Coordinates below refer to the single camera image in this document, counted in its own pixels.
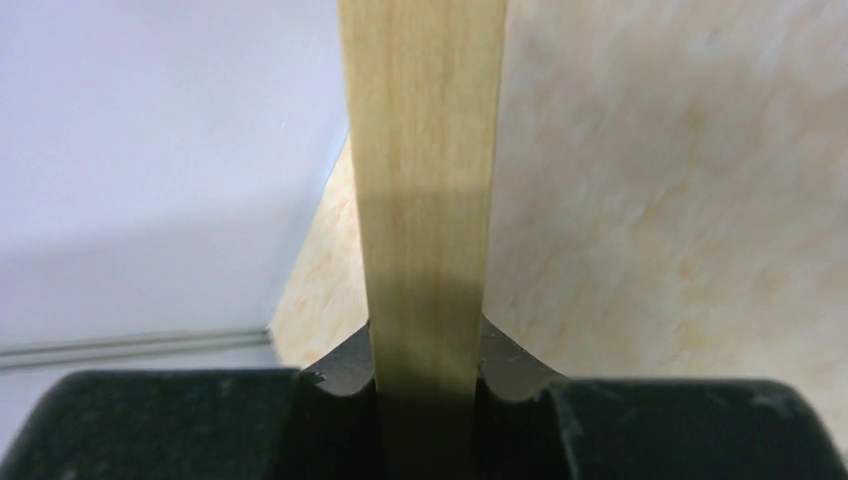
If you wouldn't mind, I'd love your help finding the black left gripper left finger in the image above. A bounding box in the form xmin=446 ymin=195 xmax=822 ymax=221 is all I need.
xmin=1 ymin=329 xmax=380 ymax=479

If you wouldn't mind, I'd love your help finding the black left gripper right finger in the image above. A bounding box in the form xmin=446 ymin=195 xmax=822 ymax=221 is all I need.
xmin=476 ymin=322 xmax=847 ymax=479

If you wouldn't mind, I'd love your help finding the light wooden picture frame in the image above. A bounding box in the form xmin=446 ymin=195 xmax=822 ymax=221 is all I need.
xmin=338 ymin=1 xmax=506 ymax=479

